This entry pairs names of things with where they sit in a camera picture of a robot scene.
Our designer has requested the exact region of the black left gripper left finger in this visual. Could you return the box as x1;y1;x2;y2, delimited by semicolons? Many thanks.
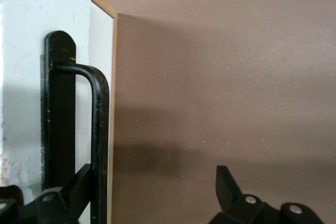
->
0;163;93;224

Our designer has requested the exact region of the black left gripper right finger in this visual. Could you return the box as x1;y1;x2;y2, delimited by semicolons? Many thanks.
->
209;165;324;224

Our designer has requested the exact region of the black metal drawer handle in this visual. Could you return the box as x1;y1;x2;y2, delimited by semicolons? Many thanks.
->
40;30;110;224

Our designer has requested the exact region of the wooden drawer with white front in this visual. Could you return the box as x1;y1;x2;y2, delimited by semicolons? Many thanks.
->
0;0;119;224

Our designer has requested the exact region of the brown table cover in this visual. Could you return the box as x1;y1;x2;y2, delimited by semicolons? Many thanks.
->
83;0;336;224

